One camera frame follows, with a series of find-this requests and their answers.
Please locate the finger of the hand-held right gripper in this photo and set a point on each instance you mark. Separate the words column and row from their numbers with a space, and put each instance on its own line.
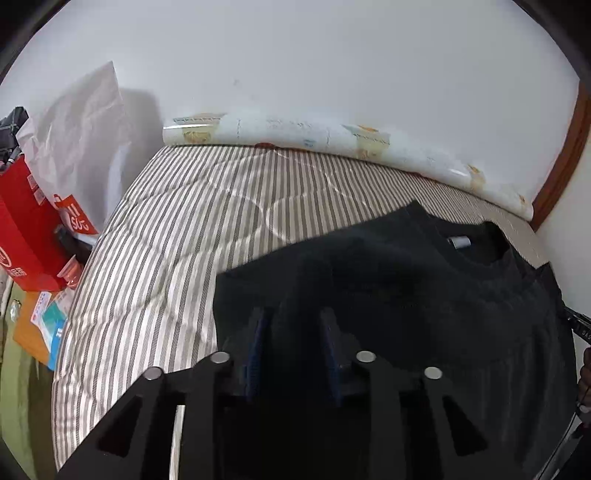
column 570, row 316

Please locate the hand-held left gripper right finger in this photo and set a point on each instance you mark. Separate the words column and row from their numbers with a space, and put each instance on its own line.
column 331, row 355

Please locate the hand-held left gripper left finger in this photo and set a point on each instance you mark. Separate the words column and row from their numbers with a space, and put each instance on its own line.
column 255, row 355

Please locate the black sweater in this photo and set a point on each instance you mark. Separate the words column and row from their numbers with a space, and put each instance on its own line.
column 415, row 286

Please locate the person's right hand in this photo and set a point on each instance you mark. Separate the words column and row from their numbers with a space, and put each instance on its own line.
column 586, row 378

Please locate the brown wooden trim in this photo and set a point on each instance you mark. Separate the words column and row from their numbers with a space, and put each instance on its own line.
column 565, row 166

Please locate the striped mattress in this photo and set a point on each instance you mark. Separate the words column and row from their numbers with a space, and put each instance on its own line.
column 184, row 221

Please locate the reddish clear plastic cup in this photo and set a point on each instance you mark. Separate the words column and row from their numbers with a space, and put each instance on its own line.
column 70, row 272

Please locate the small paper packets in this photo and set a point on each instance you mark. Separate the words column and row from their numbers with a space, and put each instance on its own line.
column 53, row 323

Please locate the black small item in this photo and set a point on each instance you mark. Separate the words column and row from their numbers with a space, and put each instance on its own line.
column 71, row 242

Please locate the printed paper roll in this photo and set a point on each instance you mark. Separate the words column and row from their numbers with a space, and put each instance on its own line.
column 323, row 134

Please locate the orange wooden stool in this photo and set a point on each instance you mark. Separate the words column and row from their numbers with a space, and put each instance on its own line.
column 32, row 332

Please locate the red paper bag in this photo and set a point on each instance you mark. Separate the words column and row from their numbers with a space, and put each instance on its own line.
column 23, row 230

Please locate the white Miniso plastic bag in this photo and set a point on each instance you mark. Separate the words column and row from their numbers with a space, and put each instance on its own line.
column 78, row 138

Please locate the dark plaid cloth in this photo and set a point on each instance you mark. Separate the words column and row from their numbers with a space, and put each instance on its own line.
column 11, row 129

